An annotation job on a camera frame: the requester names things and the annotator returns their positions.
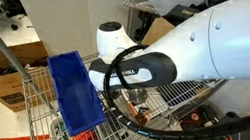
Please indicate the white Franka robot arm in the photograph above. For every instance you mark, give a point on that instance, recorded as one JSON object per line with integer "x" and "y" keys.
{"x": 237, "y": 40}

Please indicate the grey dish rack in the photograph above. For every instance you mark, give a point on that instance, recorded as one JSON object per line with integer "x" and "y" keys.
{"x": 59, "y": 134}

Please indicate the orange brown small tool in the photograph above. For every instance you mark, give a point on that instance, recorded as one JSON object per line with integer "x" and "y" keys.
{"x": 139, "y": 116}

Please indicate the large cardboard box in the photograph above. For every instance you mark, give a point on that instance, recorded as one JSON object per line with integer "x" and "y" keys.
{"x": 158, "y": 29}

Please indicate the blue plastic storage bin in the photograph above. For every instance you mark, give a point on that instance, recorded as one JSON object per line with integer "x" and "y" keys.
{"x": 73, "y": 95}

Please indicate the metal shelf board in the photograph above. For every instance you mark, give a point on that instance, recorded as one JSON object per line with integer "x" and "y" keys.
{"x": 141, "y": 7}

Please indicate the black box yellow logo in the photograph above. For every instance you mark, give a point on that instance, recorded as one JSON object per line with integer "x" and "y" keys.
{"x": 182, "y": 15}

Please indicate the black device orange circle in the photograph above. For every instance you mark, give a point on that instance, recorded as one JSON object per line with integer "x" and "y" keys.
{"x": 195, "y": 118}

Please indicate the open cardboard box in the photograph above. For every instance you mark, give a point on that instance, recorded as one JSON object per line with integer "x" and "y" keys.
{"x": 4, "y": 88}

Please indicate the orange red floor strip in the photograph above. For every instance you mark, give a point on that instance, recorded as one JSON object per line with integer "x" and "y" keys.
{"x": 19, "y": 138}

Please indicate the grey metal rack post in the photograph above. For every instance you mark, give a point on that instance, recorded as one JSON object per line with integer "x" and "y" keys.
{"x": 0, "y": 45}

